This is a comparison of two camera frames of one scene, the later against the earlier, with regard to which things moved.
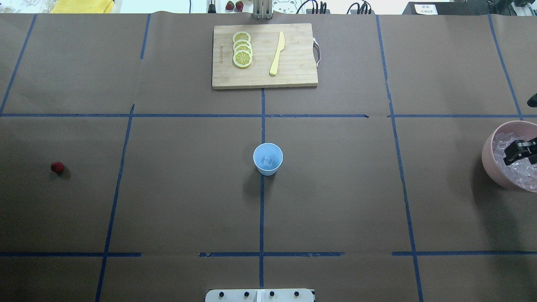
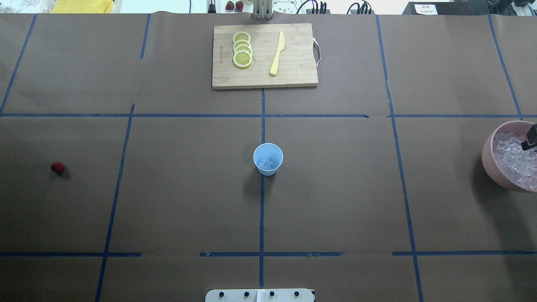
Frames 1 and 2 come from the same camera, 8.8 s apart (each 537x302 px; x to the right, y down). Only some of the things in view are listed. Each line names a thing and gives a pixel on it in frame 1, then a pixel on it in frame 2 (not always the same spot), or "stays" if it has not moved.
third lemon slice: [240, 42] stays
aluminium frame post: [262, 9] stays
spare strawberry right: [239, 5] stays
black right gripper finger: [519, 147] to [531, 135]
